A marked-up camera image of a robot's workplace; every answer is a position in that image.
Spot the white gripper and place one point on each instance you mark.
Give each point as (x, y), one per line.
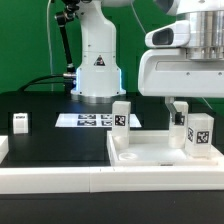
(168, 73)

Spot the white base tag plate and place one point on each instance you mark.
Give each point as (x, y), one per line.
(75, 120)

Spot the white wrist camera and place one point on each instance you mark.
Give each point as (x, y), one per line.
(174, 35)

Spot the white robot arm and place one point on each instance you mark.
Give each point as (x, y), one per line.
(98, 76)

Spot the white U-shaped obstacle fence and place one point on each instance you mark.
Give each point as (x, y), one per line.
(110, 179)

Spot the white square table top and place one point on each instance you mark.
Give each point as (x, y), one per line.
(150, 148)

